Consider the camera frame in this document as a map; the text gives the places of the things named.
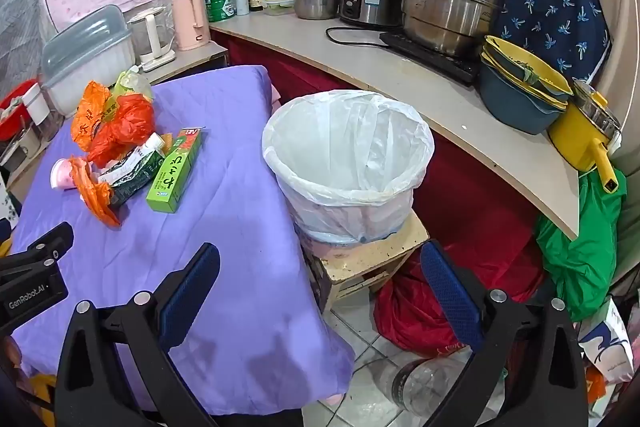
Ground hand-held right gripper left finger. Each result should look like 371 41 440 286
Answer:
52 242 222 427

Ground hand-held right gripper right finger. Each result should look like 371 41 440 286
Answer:
420 239 590 427

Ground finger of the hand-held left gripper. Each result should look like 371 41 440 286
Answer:
0 222 75 290

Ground orange wrapper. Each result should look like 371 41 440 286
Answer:
67 156 121 228

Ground pink yogurt cup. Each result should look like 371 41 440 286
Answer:
51 158 81 192

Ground dark green white carton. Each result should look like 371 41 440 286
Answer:
97 132 168 210

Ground light green box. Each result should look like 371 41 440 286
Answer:
146 127 203 214

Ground red-orange plastic bag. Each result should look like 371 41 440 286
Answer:
87 96 156 168

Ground bin with white plastic liner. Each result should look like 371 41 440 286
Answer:
262 90 436 248

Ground yellow-green snack packet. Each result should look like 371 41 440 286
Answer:
109 66 153 105

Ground red plastic bag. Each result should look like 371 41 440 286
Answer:
374 264 501 356

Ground red counter curtain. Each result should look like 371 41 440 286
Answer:
210 29 546 298

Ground purple cloth cover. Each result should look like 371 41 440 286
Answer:
9 65 356 415

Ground small wooden stool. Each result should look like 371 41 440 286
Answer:
302 209 431 315

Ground clear plastic bottle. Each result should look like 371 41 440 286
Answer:
372 354 481 423

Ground red plastic container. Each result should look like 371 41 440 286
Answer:
0 79 41 142

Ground green plastic bag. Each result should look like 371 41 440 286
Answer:
536 167 628 323

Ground white bag with blue print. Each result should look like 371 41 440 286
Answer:
580 302 636 383

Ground white dish container blue-grey lid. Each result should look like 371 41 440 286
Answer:
41 4 137 118

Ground yellow electric pot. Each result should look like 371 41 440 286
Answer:
547 79 628 194

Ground stacked blue yellow basins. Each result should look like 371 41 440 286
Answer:
477 35 575 135

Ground glass kettle with white base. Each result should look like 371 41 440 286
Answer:
127 7 177 70

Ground black induction cooktop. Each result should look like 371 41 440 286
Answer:
379 29 483 88

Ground pink electric kettle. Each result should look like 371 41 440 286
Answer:
171 0 211 52

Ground green tin can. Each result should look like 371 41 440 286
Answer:
202 0 236 24

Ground small steel pot with lid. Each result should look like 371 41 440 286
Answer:
293 0 341 20

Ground black power cable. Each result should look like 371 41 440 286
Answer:
326 26 401 50

